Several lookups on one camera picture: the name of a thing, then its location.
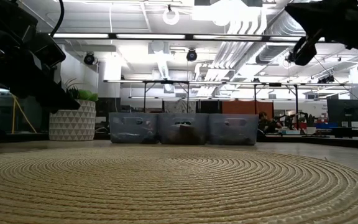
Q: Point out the overhead LED light bar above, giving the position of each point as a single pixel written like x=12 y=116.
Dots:
x=112 y=36

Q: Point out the green plant in patterned pot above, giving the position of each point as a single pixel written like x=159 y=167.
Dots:
x=73 y=121

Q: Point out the black background table frame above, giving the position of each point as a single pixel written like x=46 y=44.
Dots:
x=166 y=82

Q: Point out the translucent grey plastic bin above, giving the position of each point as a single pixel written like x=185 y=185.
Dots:
x=233 y=137
x=183 y=137
x=132 y=137

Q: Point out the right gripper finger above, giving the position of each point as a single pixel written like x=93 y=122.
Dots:
x=309 y=14

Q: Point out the black monitor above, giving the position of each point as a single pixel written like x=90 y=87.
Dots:
x=345 y=112

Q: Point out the round woven tan placemat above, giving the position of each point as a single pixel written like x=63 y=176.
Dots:
x=179 y=186

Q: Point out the person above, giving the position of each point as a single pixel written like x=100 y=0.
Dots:
x=264 y=119

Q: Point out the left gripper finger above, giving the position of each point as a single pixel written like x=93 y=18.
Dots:
x=51 y=98

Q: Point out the orange divider panel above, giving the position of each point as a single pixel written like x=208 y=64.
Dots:
x=244 y=107

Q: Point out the black round hanging fixture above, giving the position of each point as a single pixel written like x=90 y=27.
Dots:
x=191 y=55
x=89 y=58

